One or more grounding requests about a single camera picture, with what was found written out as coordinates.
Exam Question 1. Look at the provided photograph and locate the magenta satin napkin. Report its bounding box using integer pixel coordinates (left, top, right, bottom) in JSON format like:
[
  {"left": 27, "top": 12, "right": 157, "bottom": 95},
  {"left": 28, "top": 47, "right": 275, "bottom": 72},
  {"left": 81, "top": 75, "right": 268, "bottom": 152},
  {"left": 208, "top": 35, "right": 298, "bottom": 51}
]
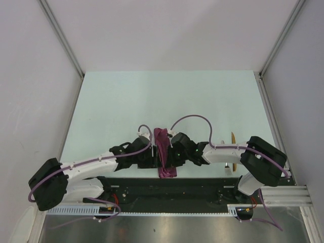
[{"left": 154, "top": 128, "right": 177, "bottom": 179}]

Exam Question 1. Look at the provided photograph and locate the silver metal fork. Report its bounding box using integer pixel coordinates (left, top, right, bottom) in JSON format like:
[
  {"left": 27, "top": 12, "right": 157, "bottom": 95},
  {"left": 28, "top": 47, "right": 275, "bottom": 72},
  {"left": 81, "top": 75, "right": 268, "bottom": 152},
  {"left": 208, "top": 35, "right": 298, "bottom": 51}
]
[{"left": 220, "top": 140, "right": 233, "bottom": 177}]

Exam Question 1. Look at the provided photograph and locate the gold butter knife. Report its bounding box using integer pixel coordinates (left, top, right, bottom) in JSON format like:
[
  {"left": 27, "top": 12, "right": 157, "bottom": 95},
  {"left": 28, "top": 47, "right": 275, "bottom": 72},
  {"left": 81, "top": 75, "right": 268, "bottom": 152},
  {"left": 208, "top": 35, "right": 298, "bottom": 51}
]
[{"left": 231, "top": 132, "right": 239, "bottom": 172}]

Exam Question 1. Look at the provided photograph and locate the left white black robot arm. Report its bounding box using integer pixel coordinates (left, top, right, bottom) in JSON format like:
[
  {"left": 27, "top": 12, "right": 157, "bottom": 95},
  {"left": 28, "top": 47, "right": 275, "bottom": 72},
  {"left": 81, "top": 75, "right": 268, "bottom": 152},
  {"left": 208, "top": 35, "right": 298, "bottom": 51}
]
[{"left": 28, "top": 134, "right": 159, "bottom": 211}]

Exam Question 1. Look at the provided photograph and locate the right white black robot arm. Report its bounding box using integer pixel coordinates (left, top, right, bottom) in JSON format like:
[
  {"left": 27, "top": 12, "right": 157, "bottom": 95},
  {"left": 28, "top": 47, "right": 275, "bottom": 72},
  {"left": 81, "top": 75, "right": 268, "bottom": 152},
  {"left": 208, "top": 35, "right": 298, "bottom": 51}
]
[{"left": 167, "top": 130, "right": 289, "bottom": 203}]

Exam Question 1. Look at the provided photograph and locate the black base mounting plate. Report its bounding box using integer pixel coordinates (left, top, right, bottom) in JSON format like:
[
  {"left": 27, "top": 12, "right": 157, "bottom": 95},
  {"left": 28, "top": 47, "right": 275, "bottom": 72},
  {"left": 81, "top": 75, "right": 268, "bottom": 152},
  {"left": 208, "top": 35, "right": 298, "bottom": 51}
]
[{"left": 52, "top": 177, "right": 296, "bottom": 215}]

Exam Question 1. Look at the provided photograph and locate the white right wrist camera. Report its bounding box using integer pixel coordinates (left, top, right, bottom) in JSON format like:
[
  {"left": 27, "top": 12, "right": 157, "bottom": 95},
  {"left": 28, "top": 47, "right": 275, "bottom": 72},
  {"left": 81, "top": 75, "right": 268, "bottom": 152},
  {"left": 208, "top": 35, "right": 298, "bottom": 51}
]
[{"left": 167, "top": 129, "right": 178, "bottom": 138}]

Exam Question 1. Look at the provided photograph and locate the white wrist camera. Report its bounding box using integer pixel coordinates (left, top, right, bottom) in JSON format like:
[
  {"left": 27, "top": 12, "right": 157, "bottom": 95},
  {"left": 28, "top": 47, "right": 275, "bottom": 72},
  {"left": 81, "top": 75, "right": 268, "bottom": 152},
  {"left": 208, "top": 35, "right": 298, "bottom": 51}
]
[
  {"left": 167, "top": 129, "right": 178, "bottom": 138},
  {"left": 137, "top": 129, "right": 152, "bottom": 140}
]

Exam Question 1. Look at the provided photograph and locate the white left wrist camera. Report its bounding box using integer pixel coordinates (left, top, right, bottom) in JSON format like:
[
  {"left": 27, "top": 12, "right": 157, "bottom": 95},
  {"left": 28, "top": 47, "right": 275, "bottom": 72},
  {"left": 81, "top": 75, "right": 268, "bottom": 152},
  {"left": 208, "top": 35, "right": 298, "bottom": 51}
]
[{"left": 137, "top": 129, "right": 152, "bottom": 140}]

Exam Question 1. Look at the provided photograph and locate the white slotted cable duct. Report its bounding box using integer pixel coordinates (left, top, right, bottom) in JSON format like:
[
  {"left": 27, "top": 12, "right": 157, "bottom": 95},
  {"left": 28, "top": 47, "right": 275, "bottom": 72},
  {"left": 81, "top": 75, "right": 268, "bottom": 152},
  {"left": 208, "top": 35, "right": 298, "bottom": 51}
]
[{"left": 47, "top": 205, "right": 237, "bottom": 217}]

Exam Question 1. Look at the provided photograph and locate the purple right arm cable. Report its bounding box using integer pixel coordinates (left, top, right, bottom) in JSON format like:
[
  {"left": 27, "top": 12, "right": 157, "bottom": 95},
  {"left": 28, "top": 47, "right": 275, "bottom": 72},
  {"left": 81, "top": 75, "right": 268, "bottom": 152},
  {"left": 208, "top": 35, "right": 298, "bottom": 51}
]
[{"left": 169, "top": 115, "right": 291, "bottom": 231}]

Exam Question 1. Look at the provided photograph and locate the right aluminium frame post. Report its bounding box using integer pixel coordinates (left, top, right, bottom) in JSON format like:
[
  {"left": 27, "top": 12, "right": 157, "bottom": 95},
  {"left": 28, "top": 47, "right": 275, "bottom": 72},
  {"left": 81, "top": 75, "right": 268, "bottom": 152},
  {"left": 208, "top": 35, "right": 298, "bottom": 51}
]
[{"left": 260, "top": 0, "right": 307, "bottom": 76}]

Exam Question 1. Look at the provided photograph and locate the aluminium front rail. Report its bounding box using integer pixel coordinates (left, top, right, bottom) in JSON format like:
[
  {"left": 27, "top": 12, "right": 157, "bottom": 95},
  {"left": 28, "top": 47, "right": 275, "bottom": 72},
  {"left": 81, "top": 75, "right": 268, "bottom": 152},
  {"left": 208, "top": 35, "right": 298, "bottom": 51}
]
[{"left": 36, "top": 185, "right": 314, "bottom": 206}]

